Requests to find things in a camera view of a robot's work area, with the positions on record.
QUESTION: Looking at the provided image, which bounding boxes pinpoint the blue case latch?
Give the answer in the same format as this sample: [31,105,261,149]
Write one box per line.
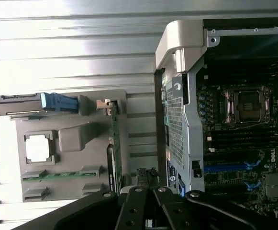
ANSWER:
[178,180,187,198]

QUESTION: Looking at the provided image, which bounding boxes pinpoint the green RAM stick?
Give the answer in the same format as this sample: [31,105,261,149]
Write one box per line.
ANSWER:
[22,171,99,182]

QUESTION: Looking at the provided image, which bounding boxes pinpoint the long black expansion slot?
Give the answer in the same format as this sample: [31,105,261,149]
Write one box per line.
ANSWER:
[203,181,259,193]
[203,153,259,162]

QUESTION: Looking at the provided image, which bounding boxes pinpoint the grey parts rack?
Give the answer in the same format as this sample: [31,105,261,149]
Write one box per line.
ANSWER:
[9,89,128,204]

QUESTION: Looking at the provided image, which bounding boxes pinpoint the blue expansion slot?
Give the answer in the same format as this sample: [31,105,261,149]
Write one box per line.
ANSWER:
[202,160,261,173]

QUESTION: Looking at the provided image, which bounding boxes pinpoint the silver CPU chip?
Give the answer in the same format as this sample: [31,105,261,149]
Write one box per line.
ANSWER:
[24,136,54,165]

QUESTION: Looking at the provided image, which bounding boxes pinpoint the silver chipset heat sink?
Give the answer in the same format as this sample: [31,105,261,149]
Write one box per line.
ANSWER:
[265,173,278,200]

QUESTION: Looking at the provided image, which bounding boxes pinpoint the green motherboard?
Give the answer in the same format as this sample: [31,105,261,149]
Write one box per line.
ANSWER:
[196,54,278,218]

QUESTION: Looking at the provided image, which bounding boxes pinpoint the hard disk blue carrier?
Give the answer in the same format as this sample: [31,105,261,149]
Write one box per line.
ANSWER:
[0,92,79,115]

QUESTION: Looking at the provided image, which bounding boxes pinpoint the metal CPU socket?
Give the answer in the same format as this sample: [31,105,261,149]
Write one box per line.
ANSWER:
[221,85,274,125]

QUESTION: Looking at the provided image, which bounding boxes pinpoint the black open PC case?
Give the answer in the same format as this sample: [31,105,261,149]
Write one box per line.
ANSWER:
[154,20,278,230]

